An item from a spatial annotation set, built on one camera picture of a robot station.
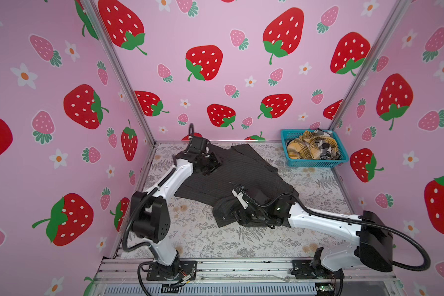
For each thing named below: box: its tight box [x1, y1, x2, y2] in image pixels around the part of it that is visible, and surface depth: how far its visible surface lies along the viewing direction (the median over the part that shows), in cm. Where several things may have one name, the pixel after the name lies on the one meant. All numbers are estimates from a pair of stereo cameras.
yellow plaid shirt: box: [286, 130, 339, 160], surface depth 107 cm
